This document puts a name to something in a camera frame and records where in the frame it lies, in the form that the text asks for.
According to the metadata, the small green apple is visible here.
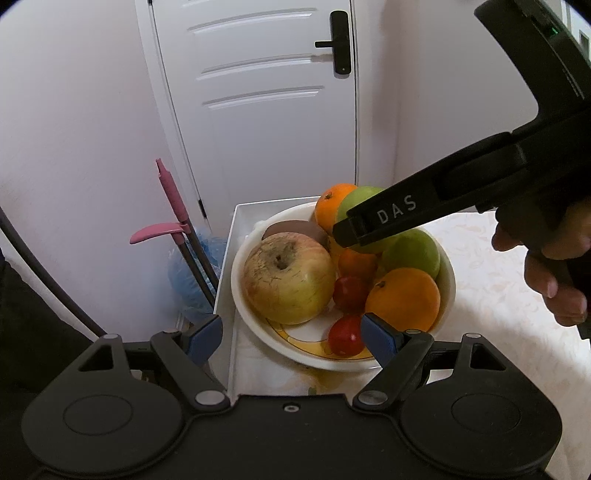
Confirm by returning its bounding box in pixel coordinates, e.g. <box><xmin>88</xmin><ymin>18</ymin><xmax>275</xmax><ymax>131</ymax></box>
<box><xmin>335</xmin><ymin>186</ymin><xmax>400</xmax><ymax>254</ymax></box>

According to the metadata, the pink broom handle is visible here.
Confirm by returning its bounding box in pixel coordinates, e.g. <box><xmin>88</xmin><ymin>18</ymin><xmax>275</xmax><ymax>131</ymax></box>
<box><xmin>156</xmin><ymin>158</ymin><xmax>191</xmax><ymax>232</ymax></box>

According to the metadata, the orange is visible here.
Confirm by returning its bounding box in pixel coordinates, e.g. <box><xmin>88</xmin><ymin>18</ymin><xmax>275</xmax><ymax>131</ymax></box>
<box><xmin>315</xmin><ymin>183</ymin><xmax>358</xmax><ymax>234</ymax></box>
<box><xmin>365</xmin><ymin>268</ymin><xmax>441</xmax><ymax>333</ymax></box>

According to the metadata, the brown kiwi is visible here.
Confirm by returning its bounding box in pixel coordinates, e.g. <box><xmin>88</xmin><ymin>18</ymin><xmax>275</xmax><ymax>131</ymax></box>
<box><xmin>262</xmin><ymin>220</ymin><xmax>329</xmax><ymax>247</ymax></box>

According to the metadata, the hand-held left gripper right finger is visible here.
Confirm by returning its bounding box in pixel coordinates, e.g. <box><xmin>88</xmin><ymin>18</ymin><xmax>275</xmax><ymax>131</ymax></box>
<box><xmin>353</xmin><ymin>313</ymin><xmax>508</xmax><ymax>414</ymax></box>

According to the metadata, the large yellow-red apple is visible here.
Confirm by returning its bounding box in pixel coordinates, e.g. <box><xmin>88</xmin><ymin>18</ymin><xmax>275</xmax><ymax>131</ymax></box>
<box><xmin>243</xmin><ymin>232</ymin><xmax>337</xmax><ymax>325</ymax></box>

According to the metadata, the black door handle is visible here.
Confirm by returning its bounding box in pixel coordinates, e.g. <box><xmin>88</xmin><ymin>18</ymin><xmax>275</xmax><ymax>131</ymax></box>
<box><xmin>315</xmin><ymin>11</ymin><xmax>350</xmax><ymax>75</ymax></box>

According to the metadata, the black cable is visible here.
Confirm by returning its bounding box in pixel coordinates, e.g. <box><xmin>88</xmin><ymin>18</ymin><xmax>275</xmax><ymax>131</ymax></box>
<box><xmin>0</xmin><ymin>208</ymin><xmax>109</xmax><ymax>337</ymax></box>

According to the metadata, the white door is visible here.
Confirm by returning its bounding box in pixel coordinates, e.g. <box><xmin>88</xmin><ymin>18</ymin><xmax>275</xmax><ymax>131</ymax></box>
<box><xmin>134</xmin><ymin>0</ymin><xmax>361</xmax><ymax>232</ymax></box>

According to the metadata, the person's right hand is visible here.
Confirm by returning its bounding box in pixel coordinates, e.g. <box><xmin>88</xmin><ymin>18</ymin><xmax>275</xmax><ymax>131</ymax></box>
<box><xmin>492</xmin><ymin>196</ymin><xmax>591</xmax><ymax>328</ymax></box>

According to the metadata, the white table with floral top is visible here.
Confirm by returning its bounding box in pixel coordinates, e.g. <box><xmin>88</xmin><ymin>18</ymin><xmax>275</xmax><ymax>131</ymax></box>
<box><xmin>215</xmin><ymin>198</ymin><xmax>591</xmax><ymax>480</ymax></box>

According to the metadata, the white bowl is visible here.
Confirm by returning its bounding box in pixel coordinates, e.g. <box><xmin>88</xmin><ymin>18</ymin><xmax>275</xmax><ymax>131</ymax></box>
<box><xmin>231</xmin><ymin>202</ymin><xmax>457</xmax><ymax>374</ymax></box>

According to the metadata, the red tomato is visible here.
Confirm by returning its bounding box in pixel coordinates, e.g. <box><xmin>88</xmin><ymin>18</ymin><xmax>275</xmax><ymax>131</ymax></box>
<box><xmin>332</xmin><ymin>276</ymin><xmax>370</xmax><ymax>312</ymax></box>
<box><xmin>328</xmin><ymin>315</ymin><xmax>365</xmax><ymax>357</ymax></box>

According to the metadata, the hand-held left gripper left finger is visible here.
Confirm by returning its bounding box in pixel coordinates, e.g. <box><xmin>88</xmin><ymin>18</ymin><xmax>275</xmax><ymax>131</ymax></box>
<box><xmin>78</xmin><ymin>314</ymin><xmax>230</xmax><ymax>414</ymax></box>

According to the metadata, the large green apple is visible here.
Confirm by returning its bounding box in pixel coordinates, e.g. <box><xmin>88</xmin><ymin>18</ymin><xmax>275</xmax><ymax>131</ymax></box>
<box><xmin>379</xmin><ymin>229</ymin><xmax>441</xmax><ymax>280</ymax></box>

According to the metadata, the blue plastic bag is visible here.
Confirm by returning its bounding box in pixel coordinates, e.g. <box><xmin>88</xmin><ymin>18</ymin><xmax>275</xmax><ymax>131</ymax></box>
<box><xmin>167</xmin><ymin>235</ymin><xmax>228</xmax><ymax>319</ymax></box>

